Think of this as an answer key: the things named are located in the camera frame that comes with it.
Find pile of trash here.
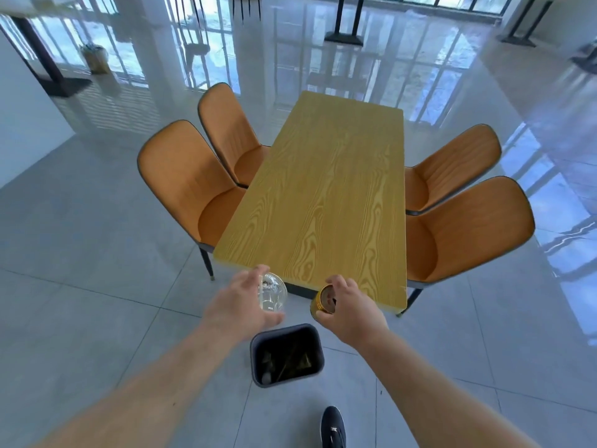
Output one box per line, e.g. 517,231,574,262
257,338,314,386

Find black chair legs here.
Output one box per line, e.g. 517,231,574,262
172,0,207,28
231,0,263,25

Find black shoe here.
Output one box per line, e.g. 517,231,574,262
319,406,347,448

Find person's right forearm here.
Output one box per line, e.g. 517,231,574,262
357,329,542,448

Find person's left hand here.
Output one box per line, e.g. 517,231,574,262
201,264,286,343

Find clear plastic bottle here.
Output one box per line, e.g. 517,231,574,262
258,272,289,313

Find dark grey trash bin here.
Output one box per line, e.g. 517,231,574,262
249,323,326,389

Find person's right hand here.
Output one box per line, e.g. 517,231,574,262
315,274,390,353

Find orange padded chair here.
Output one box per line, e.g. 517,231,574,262
404,123,503,217
137,119,247,282
197,82,272,190
396,175,536,318

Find gold drink can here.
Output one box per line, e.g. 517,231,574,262
310,284,337,319

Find white table with black base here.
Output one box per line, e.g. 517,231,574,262
0,0,93,99

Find yellow wooden table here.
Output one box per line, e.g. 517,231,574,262
213,91,409,315

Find black table pedestal base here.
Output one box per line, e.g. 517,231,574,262
324,0,366,47
496,0,554,48

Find person's left forearm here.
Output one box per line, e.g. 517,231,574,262
28,317,245,448

